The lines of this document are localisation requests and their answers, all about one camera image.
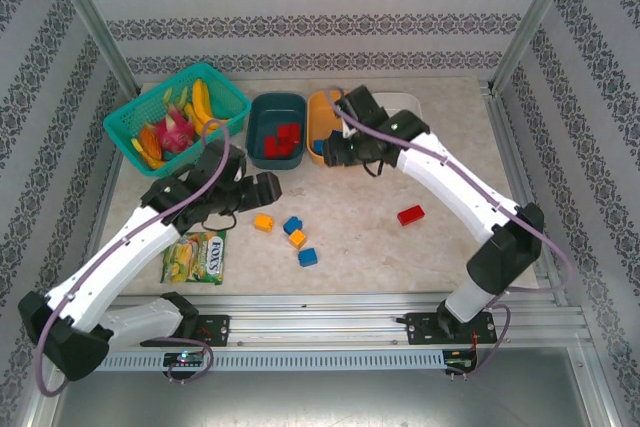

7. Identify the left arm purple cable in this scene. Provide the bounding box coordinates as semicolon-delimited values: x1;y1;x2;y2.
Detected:
37;119;232;397

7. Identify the white slotted cable duct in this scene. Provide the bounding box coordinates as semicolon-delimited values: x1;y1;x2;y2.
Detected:
94;349;447;373

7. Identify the yellow toy banana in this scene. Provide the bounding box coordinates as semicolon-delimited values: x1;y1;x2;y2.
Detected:
191;77;215;121
183;101;232;138

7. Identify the orange plastic container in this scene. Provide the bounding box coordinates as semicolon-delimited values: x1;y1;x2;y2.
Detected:
306;90;354;168

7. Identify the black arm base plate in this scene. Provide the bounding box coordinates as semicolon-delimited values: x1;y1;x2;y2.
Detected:
404;311;499;347
194;314;232;348

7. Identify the dark teal plastic container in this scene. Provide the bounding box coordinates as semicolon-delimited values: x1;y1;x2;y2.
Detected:
245;92;308;171

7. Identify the small circuit board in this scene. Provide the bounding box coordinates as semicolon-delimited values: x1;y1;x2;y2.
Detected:
163;350;207;367
443;348;479;374

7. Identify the teal plastic mesh basket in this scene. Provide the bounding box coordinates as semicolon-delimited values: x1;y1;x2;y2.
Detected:
103;61;253;182

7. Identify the white plastic container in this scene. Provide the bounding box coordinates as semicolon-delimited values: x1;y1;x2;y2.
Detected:
373;91;422;123

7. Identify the aluminium frame post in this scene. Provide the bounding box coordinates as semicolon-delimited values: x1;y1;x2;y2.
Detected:
39;0;142;96
489;0;586;94

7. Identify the pink toy dragon fruit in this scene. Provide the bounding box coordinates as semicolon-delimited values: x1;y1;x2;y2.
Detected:
153;103;197;153

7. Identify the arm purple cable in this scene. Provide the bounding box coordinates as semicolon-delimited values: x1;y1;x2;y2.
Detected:
37;119;232;397
324;88;574;377

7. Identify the aluminium mounting rail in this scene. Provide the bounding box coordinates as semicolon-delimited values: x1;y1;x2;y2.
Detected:
47;293;596;349

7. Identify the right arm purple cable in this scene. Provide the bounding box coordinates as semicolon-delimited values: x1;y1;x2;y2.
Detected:
324;88;574;377

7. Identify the grey metal sheet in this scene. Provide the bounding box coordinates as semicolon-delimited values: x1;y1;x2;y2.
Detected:
47;346;609;427

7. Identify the green candy packet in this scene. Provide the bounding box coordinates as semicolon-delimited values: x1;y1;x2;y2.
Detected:
159;230;228;287

